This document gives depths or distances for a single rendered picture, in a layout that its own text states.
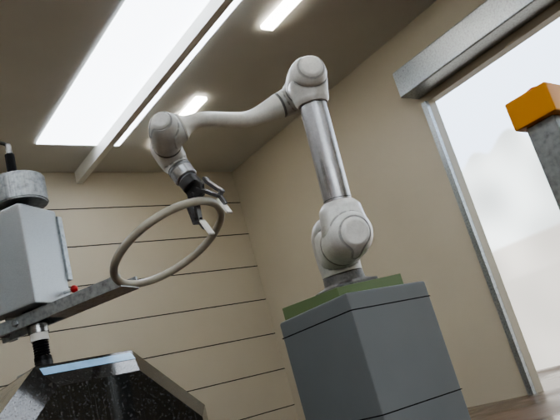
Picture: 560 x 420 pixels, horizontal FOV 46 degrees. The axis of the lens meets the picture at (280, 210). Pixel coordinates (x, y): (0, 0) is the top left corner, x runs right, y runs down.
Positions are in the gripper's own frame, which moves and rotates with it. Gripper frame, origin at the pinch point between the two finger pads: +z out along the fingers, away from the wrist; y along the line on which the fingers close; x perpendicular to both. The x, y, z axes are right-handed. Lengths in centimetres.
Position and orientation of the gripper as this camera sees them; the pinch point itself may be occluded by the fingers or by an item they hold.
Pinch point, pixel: (217, 219)
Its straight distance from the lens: 234.6
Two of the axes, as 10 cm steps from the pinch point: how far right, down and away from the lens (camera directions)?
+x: -5.5, 0.1, -8.4
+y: -6.0, 6.9, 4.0
